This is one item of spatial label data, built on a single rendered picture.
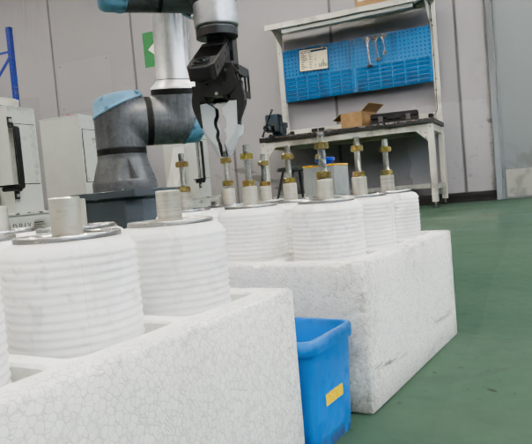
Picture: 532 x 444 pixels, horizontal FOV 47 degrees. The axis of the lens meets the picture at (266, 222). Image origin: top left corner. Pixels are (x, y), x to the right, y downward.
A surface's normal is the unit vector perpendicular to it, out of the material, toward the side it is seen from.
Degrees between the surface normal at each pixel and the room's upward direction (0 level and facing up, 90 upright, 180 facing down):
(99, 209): 90
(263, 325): 90
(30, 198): 90
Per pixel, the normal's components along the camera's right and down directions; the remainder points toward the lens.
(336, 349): 0.85, -0.01
